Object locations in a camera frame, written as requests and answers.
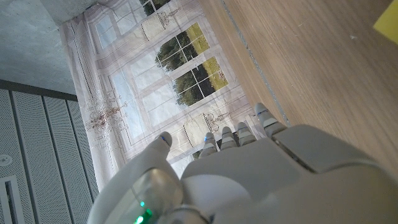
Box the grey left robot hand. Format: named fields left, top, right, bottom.
left=88, top=102, right=398, bottom=224

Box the yellow block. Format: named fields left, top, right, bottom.
left=373, top=0, right=398, bottom=45

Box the printed window backdrop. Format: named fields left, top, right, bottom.
left=58, top=0, right=292, bottom=191

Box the white ceiling vent frame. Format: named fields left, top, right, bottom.
left=0, top=175, right=26, bottom=224

